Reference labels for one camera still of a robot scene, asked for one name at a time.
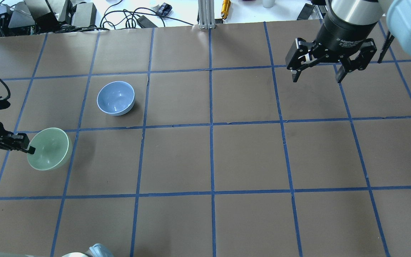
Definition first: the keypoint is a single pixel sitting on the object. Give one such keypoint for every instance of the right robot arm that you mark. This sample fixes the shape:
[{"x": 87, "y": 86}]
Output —
[{"x": 361, "y": 12}]

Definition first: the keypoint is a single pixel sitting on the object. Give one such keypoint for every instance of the aluminium frame post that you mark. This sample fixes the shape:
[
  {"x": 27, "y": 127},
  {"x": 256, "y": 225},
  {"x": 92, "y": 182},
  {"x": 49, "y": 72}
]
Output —
[{"x": 206, "y": 13}]

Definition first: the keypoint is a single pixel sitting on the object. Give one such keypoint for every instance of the black flat box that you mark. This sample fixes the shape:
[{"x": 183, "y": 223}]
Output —
[{"x": 305, "y": 12}]

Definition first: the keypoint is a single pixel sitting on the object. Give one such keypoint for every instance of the blue bowl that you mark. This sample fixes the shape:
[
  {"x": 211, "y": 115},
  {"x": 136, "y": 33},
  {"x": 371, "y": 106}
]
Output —
[{"x": 116, "y": 98}]

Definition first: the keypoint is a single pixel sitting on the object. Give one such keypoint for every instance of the white cup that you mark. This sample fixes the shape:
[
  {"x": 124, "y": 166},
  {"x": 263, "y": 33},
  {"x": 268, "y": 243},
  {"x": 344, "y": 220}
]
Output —
[{"x": 268, "y": 3}]

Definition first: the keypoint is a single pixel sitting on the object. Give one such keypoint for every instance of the black power adapter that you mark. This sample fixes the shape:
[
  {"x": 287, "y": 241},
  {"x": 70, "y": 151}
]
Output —
[{"x": 144, "y": 22}]

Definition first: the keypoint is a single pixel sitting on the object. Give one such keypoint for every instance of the green bowl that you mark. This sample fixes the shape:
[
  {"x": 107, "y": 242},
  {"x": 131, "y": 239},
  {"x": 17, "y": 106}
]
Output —
[{"x": 52, "y": 149}]

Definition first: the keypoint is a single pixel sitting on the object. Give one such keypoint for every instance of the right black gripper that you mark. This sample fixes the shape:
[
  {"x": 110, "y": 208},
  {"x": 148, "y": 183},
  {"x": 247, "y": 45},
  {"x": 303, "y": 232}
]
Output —
[{"x": 341, "y": 34}]

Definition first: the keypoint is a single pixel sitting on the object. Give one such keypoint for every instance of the small blue black device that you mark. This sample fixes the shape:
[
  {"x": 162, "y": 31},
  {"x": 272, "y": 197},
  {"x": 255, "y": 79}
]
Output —
[{"x": 164, "y": 10}]

